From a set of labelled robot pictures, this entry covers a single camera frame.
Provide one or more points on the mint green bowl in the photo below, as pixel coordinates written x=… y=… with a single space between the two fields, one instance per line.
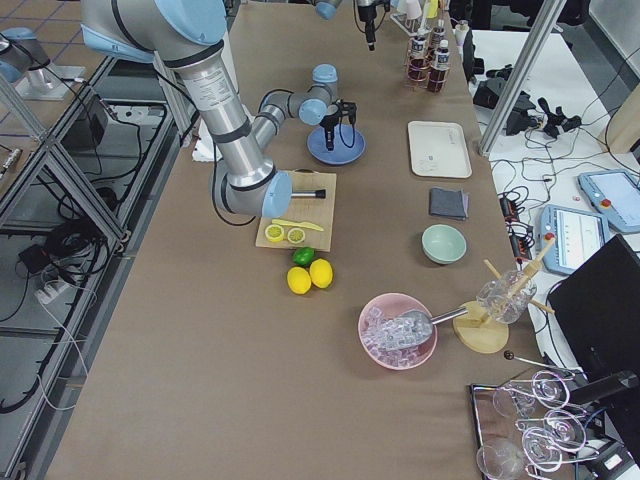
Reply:
x=443 y=244

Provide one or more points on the steel muddler black tip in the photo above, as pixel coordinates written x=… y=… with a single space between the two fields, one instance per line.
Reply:
x=309 y=194

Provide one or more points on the glass mug on stand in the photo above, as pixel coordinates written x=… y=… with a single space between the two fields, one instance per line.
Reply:
x=505 y=299

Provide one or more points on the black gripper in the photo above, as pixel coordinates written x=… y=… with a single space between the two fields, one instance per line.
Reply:
x=367 y=17
x=329 y=122

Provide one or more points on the wooden cutting board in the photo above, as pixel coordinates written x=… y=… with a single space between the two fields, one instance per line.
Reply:
x=319 y=211

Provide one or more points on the drink bottle top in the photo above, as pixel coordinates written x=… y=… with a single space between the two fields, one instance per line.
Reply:
x=417 y=65

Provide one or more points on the lemon half upper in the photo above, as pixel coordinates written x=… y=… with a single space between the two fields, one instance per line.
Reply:
x=274 y=233

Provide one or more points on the pink bowl with ice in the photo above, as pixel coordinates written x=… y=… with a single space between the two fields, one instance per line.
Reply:
x=374 y=314

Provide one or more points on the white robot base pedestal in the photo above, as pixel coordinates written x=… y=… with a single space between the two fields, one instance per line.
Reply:
x=204 y=149

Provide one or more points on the grey folded cloth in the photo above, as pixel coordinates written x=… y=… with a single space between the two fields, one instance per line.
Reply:
x=452 y=204

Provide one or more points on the teach pendant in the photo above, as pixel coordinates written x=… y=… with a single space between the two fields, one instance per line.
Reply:
x=570 y=237
x=615 y=196

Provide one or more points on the green lime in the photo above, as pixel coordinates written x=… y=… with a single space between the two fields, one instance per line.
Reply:
x=303 y=256

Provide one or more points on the copper wire bottle rack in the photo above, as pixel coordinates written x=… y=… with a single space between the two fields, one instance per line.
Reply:
x=429 y=57

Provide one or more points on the teach pendant near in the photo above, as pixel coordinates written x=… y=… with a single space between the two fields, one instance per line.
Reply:
x=570 y=237

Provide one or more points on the teach pendant far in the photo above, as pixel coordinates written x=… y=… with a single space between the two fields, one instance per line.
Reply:
x=615 y=196

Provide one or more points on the lemon half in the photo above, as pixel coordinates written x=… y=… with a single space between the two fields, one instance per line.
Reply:
x=296 y=235
x=274 y=233

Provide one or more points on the blue plate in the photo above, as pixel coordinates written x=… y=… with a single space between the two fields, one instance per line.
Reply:
x=348 y=146

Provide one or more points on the whole yellow lemon upper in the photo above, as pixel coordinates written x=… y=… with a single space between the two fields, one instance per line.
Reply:
x=321 y=273

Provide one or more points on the black laptop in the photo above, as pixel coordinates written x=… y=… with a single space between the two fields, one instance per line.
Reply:
x=597 y=309

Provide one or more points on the cream rabbit tray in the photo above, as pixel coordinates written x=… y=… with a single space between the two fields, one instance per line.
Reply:
x=438 y=149

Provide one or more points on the drink bottle lower middle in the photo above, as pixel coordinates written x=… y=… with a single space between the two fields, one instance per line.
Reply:
x=439 y=68

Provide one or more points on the metal ice scoop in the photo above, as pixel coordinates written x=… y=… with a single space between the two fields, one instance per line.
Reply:
x=420 y=322

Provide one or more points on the drink bottle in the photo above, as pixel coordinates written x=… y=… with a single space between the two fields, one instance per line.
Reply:
x=439 y=68
x=438 y=33
x=417 y=65

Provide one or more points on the aluminium frame post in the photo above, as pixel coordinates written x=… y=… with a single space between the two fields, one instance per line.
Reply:
x=533 y=45

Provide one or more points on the drink bottle lower outer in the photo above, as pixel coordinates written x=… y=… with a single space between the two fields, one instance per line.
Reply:
x=438 y=33

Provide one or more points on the wooden mug tree stand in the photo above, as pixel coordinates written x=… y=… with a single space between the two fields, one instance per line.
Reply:
x=477 y=330

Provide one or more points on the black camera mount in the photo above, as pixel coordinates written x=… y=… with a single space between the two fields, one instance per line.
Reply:
x=346 y=110

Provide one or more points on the yellow plastic knife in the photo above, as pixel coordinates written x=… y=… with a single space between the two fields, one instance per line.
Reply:
x=303 y=224

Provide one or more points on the lemon half lower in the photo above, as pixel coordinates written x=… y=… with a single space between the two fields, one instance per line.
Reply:
x=296 y=235

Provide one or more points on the wine glass rack tray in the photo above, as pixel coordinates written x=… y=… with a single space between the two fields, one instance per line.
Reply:
x=531 y=428

